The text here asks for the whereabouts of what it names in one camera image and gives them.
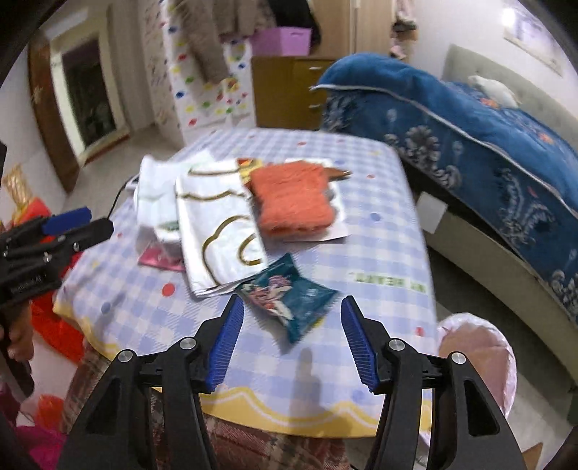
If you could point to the brown quilted jacket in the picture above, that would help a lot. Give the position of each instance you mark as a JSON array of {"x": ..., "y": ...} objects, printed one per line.
[{"x": 205, "y": 23}]

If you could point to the black hanging coat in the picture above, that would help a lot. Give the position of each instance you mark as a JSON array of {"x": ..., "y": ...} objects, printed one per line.
[{"x": 296, "y": 13}]

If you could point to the large wall picture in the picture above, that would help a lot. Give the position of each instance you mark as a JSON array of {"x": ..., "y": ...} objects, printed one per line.
[{"x": 526, "y": 32}]

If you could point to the white gold-trimmed bag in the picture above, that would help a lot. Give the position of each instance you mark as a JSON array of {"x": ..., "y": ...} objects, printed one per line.
[{"x": 216, "y": 225}]

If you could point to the hanging pink clothes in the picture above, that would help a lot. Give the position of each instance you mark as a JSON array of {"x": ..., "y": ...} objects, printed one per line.
[{"x": 404, "y": 29}]

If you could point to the person's left hand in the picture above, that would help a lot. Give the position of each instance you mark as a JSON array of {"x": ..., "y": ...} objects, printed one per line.
[{"x": 20, "y": 333}]

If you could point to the white paper sheet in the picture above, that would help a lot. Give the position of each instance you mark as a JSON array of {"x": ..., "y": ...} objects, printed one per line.
[{"x": 334, "y": 225}]

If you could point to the brown wooden door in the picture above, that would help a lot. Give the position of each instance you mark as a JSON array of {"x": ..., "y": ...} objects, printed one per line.
[{"x": 47, "y": 114}]

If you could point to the wooden wardrobe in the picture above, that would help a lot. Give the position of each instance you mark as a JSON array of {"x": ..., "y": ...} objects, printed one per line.
[{"x": 348, "y": 27}]

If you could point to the grey upholstered bed frame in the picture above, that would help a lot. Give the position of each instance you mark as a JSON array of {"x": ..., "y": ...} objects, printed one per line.
[{"x": 505, "y": 235}]

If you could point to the brown leather sheath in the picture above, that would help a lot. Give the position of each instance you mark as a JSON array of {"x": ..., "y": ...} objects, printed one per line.
[{"x": 336, "y": 174}]

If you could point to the teal snack packet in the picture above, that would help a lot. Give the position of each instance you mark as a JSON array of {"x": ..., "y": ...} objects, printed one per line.
[{"x": 282, "y": 292}]

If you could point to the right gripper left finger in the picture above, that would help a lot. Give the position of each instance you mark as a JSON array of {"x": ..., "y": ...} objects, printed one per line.
[{"x": 114, "y": 430}]

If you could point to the brown wooden drawer cabinet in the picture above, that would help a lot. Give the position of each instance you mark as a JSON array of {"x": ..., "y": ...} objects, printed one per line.
[{"x": 284, "y": 91}]

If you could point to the checkered blue tablecloth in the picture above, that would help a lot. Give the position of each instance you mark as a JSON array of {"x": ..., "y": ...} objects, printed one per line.
[{"x": 291, "y": 371}]

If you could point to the blue floral bed blanket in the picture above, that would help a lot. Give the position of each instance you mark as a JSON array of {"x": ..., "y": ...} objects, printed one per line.
[{"x": 380, "y": 98}]

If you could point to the orange fuzzy cloth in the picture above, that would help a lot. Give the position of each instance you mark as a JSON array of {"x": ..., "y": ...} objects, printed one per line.
[{"x": 288, "y": 196}]

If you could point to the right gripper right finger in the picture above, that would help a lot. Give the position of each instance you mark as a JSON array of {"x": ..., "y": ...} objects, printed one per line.
[{"x": 468, "y": 430}]

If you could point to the red plastic stool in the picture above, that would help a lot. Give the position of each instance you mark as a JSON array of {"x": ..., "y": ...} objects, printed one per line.
[{"x": 61, "y": 347}]

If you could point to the pink small wrapper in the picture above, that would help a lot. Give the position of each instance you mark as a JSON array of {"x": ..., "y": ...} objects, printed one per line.
[{"x": 158, "y": 256}]

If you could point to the pink trash bag bin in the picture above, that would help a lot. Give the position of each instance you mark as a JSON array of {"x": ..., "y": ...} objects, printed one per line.
[{"x": 484, "y": 345}]

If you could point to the plaid trousers leg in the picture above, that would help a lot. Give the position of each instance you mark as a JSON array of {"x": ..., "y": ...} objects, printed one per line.
[{"x": 235, "y": 446}]

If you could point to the purple storage box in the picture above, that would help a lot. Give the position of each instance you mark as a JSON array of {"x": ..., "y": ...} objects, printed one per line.
[{"x": 282, "y": 41}]

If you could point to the white pillow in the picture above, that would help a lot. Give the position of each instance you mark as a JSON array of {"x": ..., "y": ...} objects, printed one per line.
[{"x": 495, "y": 90}]

